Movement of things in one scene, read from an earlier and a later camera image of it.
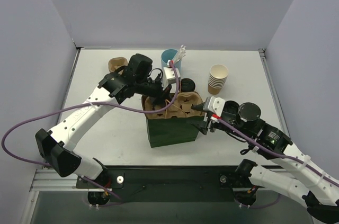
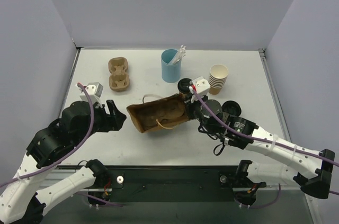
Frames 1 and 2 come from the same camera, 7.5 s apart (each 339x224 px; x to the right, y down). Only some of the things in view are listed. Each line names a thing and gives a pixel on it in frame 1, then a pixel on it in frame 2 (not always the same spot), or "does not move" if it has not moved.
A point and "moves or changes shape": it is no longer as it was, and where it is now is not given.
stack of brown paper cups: (217, 78) does not move
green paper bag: (171, 131) moves or changes shape
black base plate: (173, 184) does not move
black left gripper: (161, 91) to (106, 117)
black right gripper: (207, 119) to (190, 108)
